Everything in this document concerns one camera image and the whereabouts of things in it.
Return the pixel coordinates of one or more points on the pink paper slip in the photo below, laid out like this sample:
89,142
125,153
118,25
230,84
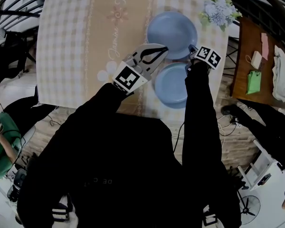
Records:
265,45

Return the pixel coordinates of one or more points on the large blue plate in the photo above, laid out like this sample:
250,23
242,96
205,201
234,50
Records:
172,33

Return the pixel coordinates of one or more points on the person's left shoe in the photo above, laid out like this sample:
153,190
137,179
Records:
66,218

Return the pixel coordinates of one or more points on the white step stool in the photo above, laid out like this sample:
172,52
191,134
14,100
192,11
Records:
263,167

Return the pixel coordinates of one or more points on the person's left forearm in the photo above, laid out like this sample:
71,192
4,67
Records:
102,98

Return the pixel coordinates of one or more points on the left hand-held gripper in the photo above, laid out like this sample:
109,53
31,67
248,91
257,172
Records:
129,76

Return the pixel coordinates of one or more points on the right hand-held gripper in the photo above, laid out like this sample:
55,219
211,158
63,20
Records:
207,56

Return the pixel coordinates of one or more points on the person's black top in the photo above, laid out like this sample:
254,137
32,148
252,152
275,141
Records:
114,170

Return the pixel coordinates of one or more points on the white floor fan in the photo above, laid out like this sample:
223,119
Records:
248,209

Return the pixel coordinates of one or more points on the black chair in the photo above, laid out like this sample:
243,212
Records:
7,56

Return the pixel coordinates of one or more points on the checked beige tablecloth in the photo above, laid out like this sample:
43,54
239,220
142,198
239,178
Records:
69,44

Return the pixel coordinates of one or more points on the small blue plate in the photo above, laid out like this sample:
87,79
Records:
171,87

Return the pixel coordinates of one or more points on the person's right forearm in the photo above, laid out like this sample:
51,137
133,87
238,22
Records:
199,103

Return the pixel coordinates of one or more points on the green folded cloth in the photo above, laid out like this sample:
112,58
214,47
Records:
253,82

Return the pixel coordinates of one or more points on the pale blue flower bouquet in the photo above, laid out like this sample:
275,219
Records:
218,9

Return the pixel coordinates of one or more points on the white crumpled cloth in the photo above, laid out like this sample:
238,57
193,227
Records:
283,75

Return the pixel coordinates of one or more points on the brown wooden side table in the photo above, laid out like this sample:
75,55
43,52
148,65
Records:
249,39

